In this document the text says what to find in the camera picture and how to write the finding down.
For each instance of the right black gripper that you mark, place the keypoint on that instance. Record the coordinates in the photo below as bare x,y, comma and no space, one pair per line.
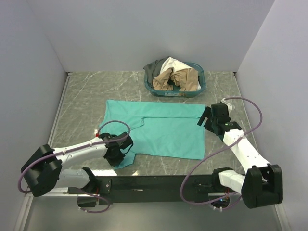
206,114

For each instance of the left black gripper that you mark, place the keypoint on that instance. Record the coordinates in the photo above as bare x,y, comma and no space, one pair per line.
115,162

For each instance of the teal t shirt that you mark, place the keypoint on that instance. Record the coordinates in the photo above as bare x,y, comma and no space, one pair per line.
158,129

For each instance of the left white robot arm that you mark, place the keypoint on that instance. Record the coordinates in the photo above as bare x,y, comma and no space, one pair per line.
50,168

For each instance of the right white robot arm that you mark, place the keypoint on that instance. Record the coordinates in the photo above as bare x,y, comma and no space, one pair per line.
261,185

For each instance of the teal plastic laundry basket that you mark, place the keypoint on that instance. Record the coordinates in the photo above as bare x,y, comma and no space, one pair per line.
176,90

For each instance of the beige t shirt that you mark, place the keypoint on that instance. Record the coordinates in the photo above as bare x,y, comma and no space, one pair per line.
186,80

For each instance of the white t shirt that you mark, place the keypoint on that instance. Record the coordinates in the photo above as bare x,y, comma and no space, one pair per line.
174,64

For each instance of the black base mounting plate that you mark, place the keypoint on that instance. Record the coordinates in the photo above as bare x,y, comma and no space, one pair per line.
142,189

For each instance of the dark grey t shirt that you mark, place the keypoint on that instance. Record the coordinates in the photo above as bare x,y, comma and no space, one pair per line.
153,69

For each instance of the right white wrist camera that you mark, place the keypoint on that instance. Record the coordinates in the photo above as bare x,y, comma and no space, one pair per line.
229,105

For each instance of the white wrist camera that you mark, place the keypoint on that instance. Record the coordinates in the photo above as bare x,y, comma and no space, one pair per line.
97,133
229,105

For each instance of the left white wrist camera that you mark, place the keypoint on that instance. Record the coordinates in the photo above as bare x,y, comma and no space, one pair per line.
97,133

